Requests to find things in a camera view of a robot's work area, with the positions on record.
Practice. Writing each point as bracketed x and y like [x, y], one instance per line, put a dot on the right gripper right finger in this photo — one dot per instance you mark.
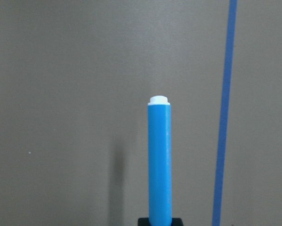
[177, 222]

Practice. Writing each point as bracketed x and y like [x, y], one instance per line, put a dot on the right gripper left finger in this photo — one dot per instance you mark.
[143, 222]

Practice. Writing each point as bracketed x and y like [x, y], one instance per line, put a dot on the blue highlighter pen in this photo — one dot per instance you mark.
[159, 161]

